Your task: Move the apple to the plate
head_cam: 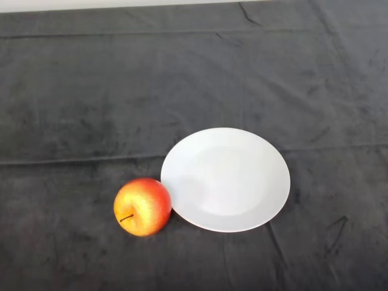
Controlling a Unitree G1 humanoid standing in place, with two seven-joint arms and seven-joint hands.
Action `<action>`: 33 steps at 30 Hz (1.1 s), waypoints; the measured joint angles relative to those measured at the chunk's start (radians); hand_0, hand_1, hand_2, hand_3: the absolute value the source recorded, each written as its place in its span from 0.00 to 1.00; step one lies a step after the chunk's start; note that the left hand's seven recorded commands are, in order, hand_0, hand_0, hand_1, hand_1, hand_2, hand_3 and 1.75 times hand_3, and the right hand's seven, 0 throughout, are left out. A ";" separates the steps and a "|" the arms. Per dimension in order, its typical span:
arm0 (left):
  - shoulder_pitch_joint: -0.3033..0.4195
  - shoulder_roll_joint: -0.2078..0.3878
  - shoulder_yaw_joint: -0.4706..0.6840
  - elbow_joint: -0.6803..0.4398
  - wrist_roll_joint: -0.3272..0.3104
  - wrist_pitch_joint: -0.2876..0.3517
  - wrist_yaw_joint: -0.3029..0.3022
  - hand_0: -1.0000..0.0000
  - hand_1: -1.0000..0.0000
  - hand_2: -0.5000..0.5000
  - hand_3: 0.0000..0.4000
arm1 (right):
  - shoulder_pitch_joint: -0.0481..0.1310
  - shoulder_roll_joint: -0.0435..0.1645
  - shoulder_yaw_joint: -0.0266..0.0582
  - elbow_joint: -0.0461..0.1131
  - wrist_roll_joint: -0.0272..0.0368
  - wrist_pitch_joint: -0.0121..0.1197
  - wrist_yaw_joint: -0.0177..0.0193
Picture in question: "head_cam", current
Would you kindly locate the white round plate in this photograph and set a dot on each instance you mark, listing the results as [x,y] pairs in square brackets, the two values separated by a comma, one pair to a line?
[230,182]

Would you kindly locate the red yellow apple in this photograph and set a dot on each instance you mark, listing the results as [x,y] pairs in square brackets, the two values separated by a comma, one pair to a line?
[145,206]

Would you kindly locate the black velvet cloth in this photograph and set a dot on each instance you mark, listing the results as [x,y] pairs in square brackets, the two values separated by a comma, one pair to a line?
[121,91]

